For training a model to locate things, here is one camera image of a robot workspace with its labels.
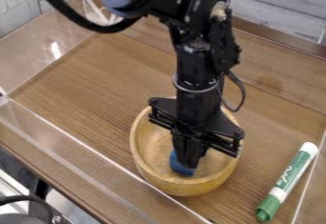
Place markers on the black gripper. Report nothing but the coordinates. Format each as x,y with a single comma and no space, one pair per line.
197,124

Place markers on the blue rectangular block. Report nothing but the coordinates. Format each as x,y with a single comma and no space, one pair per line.
180,165

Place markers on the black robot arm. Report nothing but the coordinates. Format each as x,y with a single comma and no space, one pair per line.
199,26

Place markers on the brown wooden bowl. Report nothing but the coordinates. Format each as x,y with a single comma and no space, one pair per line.
151,145

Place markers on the green white marker pen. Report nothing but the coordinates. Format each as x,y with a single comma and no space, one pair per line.
294,170

